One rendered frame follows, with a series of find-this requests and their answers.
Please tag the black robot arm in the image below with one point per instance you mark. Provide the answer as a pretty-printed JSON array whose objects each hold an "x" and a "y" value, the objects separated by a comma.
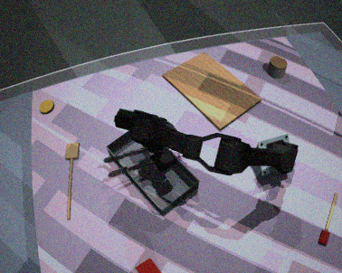
[{"x": 233, "y": 156}]

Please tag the wooden board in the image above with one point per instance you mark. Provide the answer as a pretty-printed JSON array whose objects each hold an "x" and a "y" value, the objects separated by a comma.
[{"x": 212, "y": 89}]

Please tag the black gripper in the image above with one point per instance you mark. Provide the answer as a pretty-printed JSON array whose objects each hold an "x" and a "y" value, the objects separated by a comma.
[{"x": 162, "y": 158}]

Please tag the tan wooden spatula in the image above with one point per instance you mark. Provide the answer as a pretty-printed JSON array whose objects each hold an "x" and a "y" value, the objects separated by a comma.
[{"x": 72, "y": 152}]

